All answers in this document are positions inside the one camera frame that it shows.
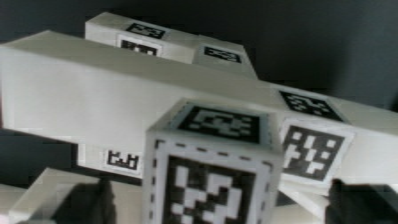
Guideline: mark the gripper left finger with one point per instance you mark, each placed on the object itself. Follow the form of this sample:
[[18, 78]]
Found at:
[[88, 206]]

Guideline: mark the white chair seat block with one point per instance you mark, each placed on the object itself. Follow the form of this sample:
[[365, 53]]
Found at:
[[43, 169]]

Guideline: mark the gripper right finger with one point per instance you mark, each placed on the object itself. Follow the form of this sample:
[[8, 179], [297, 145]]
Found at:
[[363, 204]]

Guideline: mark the white cube nut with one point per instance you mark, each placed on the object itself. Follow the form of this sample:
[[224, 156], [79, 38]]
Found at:
[[212, 168], [171, 44]]

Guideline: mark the white chair back frame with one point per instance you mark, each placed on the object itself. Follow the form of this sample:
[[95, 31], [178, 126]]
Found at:
[[86, 93]]

